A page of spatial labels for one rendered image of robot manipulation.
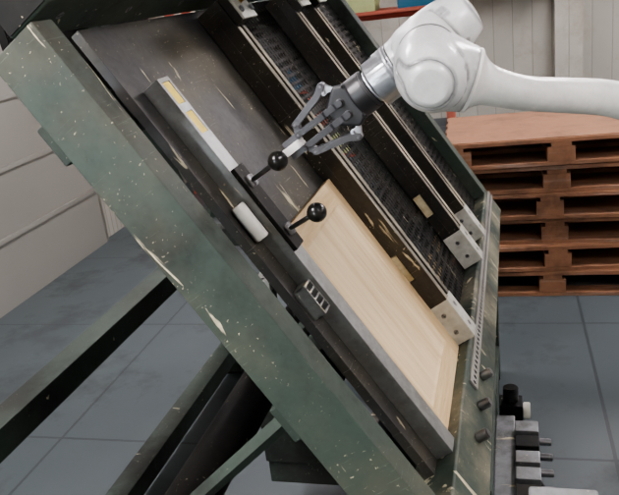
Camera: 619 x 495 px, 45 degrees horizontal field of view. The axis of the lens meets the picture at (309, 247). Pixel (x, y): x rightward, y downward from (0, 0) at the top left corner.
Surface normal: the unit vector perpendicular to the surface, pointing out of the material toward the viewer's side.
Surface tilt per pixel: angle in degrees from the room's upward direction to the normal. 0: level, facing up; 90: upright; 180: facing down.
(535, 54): 90
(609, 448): 0
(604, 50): 90
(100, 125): 90
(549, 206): 90
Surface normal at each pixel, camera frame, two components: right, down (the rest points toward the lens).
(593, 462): -0.11, -0.94
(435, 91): -0.27, 0.44
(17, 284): 0.97, -0.03
